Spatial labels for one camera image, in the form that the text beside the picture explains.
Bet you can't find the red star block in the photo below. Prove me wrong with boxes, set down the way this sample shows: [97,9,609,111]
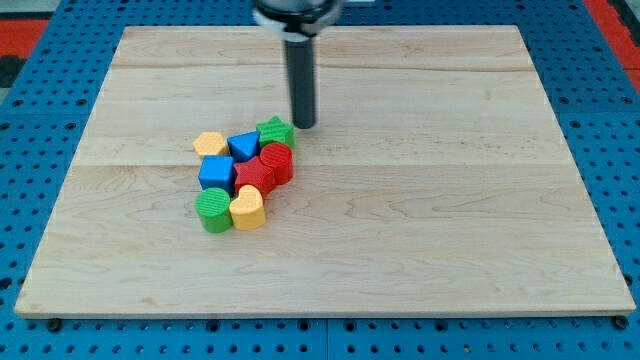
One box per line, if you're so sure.
[234,156,276,198]

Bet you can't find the red cylinder block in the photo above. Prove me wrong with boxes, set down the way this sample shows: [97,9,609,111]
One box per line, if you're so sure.
[259,142,294,185]

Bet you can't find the blue cube block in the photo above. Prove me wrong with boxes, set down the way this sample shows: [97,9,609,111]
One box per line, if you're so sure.
[198,155,235,196]

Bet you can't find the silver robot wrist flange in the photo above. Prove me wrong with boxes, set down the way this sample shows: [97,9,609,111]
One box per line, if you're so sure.
[252,0,345,41]

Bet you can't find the yellow heart block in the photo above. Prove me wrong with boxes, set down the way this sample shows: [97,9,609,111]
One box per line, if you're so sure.
[229,185,266,230]

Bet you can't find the light wooden board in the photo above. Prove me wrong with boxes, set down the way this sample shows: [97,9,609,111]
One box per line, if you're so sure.
[15,25,635,319]

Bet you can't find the green cylinder block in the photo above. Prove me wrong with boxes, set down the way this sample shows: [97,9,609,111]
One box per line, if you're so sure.
[195,187,233,233]

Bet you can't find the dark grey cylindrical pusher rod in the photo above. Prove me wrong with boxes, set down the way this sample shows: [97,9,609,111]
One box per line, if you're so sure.
[284,38,316,129]

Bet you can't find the blue triangle block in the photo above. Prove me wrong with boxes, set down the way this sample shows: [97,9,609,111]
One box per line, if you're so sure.
[227,131,260,162]

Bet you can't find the green star block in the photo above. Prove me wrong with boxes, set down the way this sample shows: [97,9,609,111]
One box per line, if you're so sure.
[256,116,295,148]

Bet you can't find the yellow hexagon block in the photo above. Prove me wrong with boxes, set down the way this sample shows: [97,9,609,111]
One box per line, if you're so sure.
[193,132,229,159]

